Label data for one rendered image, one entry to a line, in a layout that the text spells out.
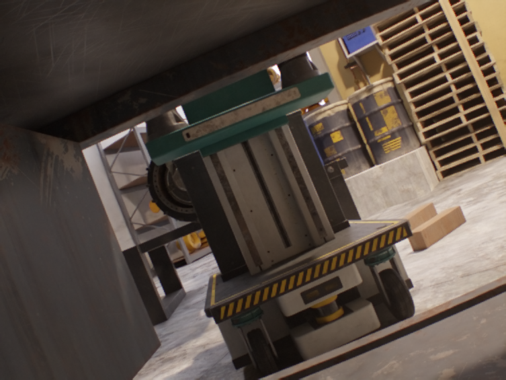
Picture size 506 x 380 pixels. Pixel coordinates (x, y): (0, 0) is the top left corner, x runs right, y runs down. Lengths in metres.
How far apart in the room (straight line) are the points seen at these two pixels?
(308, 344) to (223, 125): 0.74
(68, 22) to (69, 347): 0.41
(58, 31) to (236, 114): 0.95
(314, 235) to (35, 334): 1.28
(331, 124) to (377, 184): 1.07
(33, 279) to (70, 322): 0.08
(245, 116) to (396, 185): 3.51
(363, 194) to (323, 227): 3.29
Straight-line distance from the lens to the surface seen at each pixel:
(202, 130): 1.52
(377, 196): 4.98
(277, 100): 1.56
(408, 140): 5.47
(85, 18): 0.66
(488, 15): 6.84
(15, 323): 0.58
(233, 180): 1.70
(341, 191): 3.70
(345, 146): 5.59
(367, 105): 5.47
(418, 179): 4.87
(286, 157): 1.73
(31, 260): 0.64
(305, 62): 1.63
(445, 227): 2.66
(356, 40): 6.79
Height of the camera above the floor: 0.54
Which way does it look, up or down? 2 degrees up
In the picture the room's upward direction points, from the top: 23 degrees counter-clockwise
